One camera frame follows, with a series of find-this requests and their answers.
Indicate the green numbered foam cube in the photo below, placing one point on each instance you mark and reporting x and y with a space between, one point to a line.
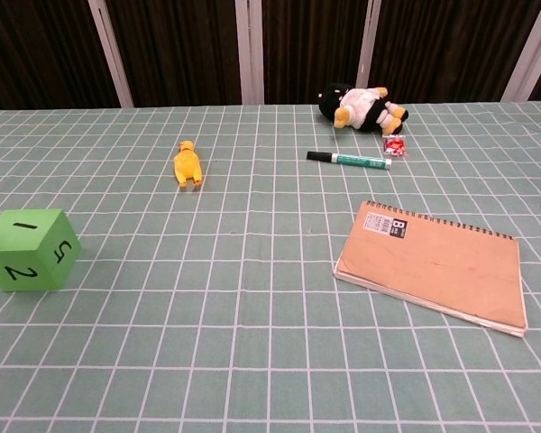
22 239

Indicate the green grid tablecloth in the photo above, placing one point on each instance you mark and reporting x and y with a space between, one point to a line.
252 315

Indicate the yellow rubber chicken toy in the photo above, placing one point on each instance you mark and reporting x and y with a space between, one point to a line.
187 164

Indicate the green marker pen black cap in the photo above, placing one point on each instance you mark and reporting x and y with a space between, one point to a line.
351 159

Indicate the black white plush doll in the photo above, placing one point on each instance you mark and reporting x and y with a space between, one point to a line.
360 106

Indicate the red candy packet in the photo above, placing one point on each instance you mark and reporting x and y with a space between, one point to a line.
394 145

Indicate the brown spiral notebook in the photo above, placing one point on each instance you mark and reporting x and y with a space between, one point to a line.
433 266

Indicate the white partition frame post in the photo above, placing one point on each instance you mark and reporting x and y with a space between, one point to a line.
529 49
367 45
110 58
250 54

